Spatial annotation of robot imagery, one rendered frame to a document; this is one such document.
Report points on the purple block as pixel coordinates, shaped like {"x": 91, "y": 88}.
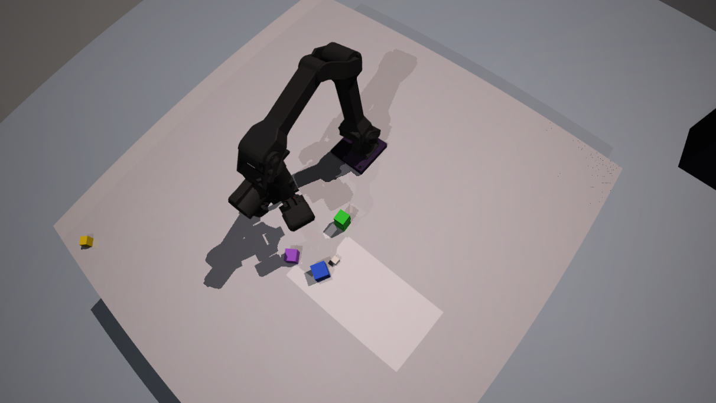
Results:
{"x": 291, "y": 256}

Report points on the blue cube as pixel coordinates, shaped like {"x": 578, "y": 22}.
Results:
{"x": 320, "y": 271}

